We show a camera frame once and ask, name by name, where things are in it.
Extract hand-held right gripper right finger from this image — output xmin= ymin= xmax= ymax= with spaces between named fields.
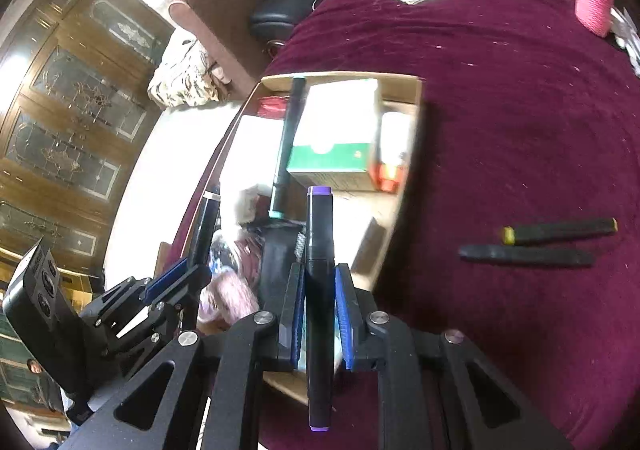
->
xmin=334 ymin=261 xmax=576 ymax=450

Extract patterned cream cushion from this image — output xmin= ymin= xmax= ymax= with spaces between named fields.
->
xmin=147 ymin=32 xmax=233 ymax=109

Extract pink patterned pouch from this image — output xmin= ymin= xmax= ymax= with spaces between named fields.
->
xmin=197 ymin=230 xmax=261 ymax=326

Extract wooden glass-door cabinet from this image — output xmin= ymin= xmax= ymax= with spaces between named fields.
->
xmin=0 ymin=0 xmax=176 ymax=281

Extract brown armchair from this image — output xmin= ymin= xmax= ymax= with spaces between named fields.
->
xmin=167 ymin=0 xmax=301 ymax=101

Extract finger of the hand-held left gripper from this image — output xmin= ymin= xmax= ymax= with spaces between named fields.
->
xmin=102 ymin=302 xmax=181 ymax=378
xmin=82 ymin=257 xmax=213 ymax=326

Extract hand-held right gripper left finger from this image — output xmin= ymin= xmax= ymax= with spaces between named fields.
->
xmin=65 ymin=261 xmax=307 ymax=450

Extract black marker purple caps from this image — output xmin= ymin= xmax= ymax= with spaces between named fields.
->
xmin=305 ymin=185 xmax=337 ymax=432

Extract black marker yellow caps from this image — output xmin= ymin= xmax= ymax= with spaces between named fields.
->
xmin=501 ymin=218 xmax=618 ymax=246

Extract white and red packet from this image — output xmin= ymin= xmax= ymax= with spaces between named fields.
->
xmin=376 ymin=111 xmax=417 ymax=194

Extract black marker teal cap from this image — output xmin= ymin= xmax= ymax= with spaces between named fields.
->
xmin=269 ymin=76 xmax=307 ymax=221

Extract black pen silver ring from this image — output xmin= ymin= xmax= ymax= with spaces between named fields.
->
xmin=182 ymin=190 xmax=222 ymax=331

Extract wooden storage box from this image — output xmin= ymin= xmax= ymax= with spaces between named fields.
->
xmin=192 ymin=71 xmax=426 ymax=406

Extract green and white box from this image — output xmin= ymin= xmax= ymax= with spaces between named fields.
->
xmin=286 ymin=78 xmax=381 ymax=192

